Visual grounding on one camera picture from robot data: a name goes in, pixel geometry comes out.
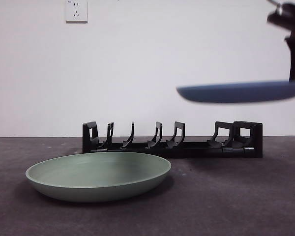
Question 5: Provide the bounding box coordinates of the white wall socket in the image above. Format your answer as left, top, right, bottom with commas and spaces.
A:
65, 0, 89, 24

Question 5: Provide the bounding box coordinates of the black plate rack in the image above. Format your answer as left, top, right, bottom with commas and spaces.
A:
82, 120, 264, 159

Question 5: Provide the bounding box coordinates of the green round plate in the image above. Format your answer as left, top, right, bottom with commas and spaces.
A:
25, 151, 173, 203

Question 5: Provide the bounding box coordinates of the blue round plate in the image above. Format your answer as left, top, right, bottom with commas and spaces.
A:
176, 80, 295, 104

